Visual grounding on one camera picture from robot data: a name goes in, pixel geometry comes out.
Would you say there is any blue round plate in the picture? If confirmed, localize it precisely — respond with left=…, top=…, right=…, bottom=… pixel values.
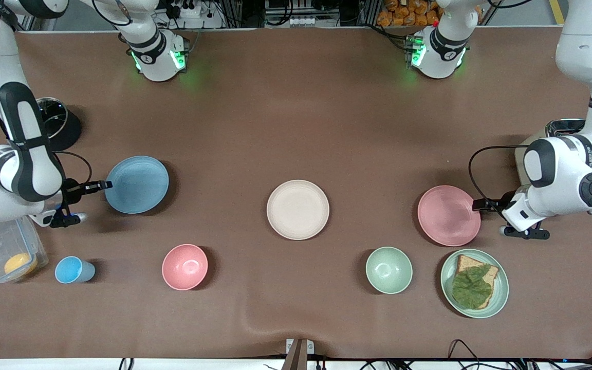
left=105, top=156, right=170, bottom=214

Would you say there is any pink round plate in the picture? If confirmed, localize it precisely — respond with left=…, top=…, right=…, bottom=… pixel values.
left=418, top=186, right=482, bottom=247

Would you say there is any yellow round food piece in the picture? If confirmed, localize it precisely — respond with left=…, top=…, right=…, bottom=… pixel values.
left=4, top=253, right=38, bottom=278

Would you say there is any blue plastic cup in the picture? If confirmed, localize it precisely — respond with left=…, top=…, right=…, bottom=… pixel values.
left=54, top=256, right=96, bottom=284

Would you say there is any brown bread slice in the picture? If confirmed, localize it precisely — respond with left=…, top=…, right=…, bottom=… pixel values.
left=454, top=254, right=500, bottom=309

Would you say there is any glass lid with blue knob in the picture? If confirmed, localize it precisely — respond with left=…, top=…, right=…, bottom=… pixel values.
left=36, top=98, right=68, bottom=140

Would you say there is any green plate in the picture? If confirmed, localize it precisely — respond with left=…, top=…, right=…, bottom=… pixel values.
left=440, top=249, right=509, bottom=319

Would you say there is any green lettuce leaf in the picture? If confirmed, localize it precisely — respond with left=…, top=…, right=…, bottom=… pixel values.
left=452, top=265, right=493, bottom=310

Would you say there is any beige chrome toaster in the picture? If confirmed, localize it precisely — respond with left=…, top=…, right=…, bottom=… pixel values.
left=514, top=119, right=592, bottom=214

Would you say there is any pink bowl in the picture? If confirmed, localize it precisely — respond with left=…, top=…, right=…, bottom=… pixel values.
left=162, top=244, right=209, bottom=291

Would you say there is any green bowl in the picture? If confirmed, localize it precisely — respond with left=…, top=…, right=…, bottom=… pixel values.
left=366, top=247, right=413, bottom=294

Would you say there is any beige round plate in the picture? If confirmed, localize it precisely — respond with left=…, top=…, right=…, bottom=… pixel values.
left=267, top=180, right=330, bottom=241

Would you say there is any white power strip with plugs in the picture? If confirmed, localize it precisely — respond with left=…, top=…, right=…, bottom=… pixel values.
left=169, top=0, right=202, bottom=19

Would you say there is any bag of orange buns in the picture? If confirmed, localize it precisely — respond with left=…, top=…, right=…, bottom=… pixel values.
left=377, top=0, right=443, bottom=27

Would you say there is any brown table cover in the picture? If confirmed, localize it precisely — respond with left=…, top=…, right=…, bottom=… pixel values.
left=0, top=28, right=592, bottom=360

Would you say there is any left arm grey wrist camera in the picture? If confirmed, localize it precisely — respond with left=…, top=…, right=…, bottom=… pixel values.
left=499, top=225, right=551, bottom=241

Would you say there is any black pot with blue handle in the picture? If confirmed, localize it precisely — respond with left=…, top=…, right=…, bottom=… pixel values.
left=36, top=97, right=82, bottom=152

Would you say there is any black looped floor cable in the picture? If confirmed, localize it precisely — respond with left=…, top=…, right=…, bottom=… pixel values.
left=448, top=339, right=482, bottom=370

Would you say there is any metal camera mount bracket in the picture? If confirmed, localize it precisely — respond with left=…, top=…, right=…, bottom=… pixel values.
left=286, top=338, right=315, bottom=370

